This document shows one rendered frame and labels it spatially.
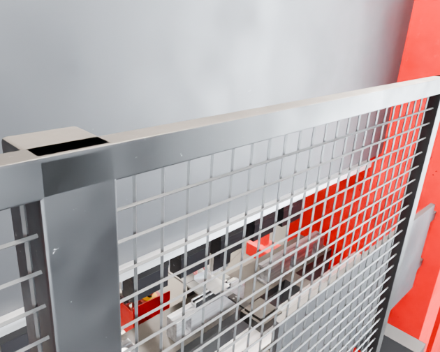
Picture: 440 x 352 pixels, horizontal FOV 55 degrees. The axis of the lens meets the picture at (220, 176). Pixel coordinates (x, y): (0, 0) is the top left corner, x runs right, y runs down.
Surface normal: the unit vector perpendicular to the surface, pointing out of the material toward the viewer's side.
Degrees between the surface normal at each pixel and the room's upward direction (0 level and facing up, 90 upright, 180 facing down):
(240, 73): 90
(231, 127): 90
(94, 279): 90
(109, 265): 90
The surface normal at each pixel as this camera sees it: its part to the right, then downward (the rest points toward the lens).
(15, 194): 0.71, 0.30
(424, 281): -0.70, 0.22
